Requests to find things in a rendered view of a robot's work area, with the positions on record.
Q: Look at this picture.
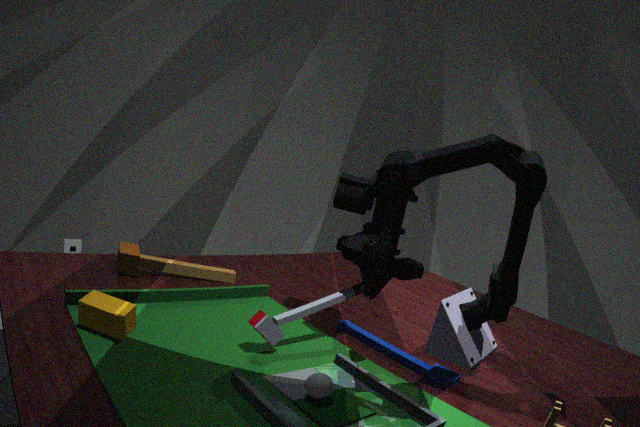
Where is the green putting mat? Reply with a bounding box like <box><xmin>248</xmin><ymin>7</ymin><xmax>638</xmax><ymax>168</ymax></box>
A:
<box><xmin>65</xmin><ymin>296</ymin><xmax>491</xmax><ymax>427</ymax></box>

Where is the blue long flat bar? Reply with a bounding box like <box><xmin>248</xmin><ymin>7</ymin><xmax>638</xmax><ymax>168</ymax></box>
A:
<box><xmin>337</xmin><ymin>319</ymin><xmax>461</xmax><ymax>388</ymax></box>

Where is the dark grey ball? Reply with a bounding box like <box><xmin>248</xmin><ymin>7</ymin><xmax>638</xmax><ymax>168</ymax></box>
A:
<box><xmin>305</xmin><ymin>373</ymin><xmax>333</xmax><ymax>399</ymax></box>

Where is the yellow rectangular block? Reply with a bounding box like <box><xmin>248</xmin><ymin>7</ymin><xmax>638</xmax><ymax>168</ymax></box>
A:
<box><xmin>78</xmin><ymin>290</ymin><xmax>137</xmax><ymax>340</ymax></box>

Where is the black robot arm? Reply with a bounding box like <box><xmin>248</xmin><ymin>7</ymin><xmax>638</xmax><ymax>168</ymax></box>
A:
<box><xmin>333</xmin><ymin>134</ymin><xmax>547</xmax><ymax>331</ymax></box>

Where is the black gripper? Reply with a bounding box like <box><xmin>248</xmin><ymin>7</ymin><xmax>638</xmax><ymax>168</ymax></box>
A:
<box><xmin>358</xmin><ymin>218</ymin><xmax>424</xmax><ymax>299</ymax></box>

